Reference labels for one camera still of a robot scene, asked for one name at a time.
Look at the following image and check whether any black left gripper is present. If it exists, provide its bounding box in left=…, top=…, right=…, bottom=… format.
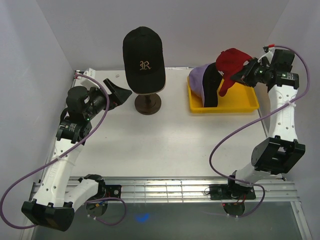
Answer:
left=83, top=78, right=132, bottom=121

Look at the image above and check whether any red and black baseball cap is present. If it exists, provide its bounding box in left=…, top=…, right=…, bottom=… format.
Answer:
left=215, top=48, right=252, bottom=97

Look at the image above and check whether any black cap white NY logo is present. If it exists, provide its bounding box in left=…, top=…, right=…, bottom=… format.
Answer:
left=202, top=62, right=223, bottom=108

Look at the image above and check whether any black baseball cap gold logo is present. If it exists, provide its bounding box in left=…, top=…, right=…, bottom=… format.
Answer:
left=122, top=26, right=166, bottom=95

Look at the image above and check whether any beige baseball cap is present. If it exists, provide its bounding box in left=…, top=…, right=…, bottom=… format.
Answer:
left=157, top=84, right=166, bottom=93

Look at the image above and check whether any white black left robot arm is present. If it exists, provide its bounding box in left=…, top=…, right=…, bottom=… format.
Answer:
left=21, top=79, right=132, bottom=232

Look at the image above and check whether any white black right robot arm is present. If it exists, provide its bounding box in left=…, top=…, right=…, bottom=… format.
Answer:
left=225, top=45, right=306, bottom=199

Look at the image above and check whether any beige mannequin head on stand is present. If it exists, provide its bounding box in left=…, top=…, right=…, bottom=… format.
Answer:
left=134, top=93, right=162, bottom=115

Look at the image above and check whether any yellow plastic bin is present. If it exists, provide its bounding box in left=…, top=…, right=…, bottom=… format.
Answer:
left=187, top=77, right=260, bottom=114

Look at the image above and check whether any purple baseball cap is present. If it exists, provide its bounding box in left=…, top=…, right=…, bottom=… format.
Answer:
left=188, top=64, right=209, bottom=98

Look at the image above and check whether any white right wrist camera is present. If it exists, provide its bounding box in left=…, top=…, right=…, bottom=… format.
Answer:
left=257, top=44, right=275, bottom=64

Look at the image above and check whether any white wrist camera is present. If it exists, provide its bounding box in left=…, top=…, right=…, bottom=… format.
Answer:
left=73, top=68, right=98, bottom=90
left=257, top=44, right=275, bottom=64

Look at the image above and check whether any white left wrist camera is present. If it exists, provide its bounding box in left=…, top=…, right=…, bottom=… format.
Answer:
left=73, top=68, right=98, bottom=90

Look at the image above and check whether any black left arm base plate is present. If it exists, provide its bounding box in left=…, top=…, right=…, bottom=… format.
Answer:
left=102, top=184, right=122, bottom=199

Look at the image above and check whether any aluminium mounting rail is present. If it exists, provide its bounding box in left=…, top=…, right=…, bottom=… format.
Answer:
left=29, top=176, right=301, bottom=204

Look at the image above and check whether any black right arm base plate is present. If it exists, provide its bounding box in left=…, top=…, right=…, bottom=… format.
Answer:
left=209, top=183, right=256, bottom=200

